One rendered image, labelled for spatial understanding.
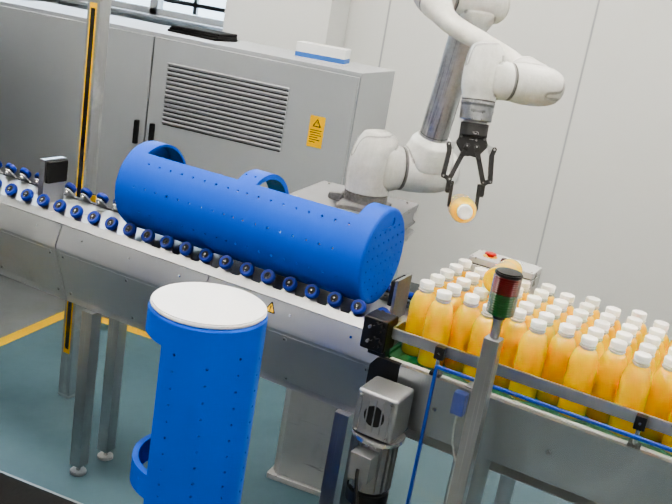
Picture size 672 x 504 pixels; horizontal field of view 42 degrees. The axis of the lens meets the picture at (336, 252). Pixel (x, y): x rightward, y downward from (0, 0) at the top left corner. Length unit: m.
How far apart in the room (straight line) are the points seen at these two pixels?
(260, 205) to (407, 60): 2.85
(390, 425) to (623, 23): 3.29
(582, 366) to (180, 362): 0.94
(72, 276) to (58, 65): 1.94
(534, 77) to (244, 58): 2.07
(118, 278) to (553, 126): 2.94
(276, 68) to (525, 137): 1.64
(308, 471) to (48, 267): 1.19
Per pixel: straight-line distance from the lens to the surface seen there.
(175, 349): 2.02
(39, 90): 4.88
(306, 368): 2.58
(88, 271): 2.98
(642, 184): 5.09
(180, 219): 2.67
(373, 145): 2.99
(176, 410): 2.08
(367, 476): 2.25
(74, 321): 3.70
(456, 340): 2.29
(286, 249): 2.47
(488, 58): 2.36
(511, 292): 1.96
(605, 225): 5.14
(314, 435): 3.28
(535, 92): 2.42
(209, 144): 4.34
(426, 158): 3.03
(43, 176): 3.16
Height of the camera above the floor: 1.79
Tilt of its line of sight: 17 degrees down
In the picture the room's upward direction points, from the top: 10 degrees clockwise
